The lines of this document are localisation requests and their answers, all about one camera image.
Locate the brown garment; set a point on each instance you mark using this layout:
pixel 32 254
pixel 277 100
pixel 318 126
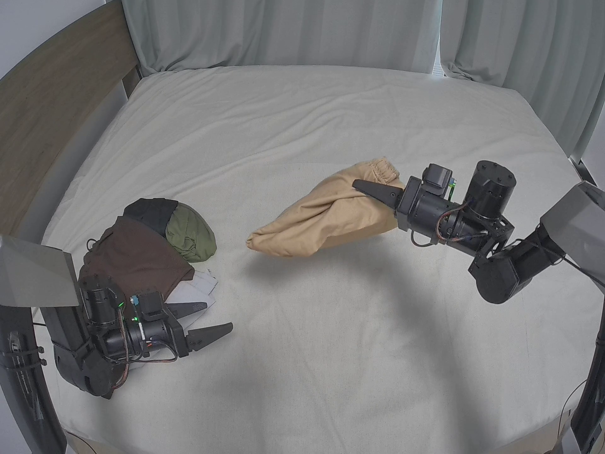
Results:
pixel 137 253

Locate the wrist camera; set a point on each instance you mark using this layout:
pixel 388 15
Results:
pixel 437 178
pixel 153 305

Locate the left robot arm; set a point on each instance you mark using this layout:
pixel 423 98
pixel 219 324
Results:
pixel 33 272

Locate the bed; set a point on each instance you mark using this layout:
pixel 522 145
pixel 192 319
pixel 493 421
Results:
pixel 307 111

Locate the green garment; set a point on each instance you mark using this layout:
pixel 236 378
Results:
pixel 191 234

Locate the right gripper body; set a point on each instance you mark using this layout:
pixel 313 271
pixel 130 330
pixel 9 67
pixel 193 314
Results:
pixel 420 211

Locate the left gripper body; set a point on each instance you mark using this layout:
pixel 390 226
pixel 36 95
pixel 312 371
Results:
pixel 156 336

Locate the pale green curtain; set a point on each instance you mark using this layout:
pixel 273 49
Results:
pixel 283 17
pixel 524 26

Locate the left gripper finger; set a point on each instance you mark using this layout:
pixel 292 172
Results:
pixel 189 308
pixel 208 337

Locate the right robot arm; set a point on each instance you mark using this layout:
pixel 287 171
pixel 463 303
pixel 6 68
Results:
pixel 491 187

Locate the white garment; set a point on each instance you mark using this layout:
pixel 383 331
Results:
pixel 201 286

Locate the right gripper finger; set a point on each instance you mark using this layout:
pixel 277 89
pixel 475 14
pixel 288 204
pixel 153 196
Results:
pixel 383 194

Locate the window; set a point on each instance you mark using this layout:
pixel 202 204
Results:
pixel 437 68

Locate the beige shorts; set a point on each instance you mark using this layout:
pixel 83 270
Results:
pixel 321 220

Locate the black garment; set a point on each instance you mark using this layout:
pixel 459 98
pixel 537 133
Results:
pixel 149 213

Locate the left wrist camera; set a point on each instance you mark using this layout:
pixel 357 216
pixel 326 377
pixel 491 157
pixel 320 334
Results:
pixel 153 305

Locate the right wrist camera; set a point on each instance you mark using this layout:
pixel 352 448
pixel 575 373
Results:
pixel 437 178

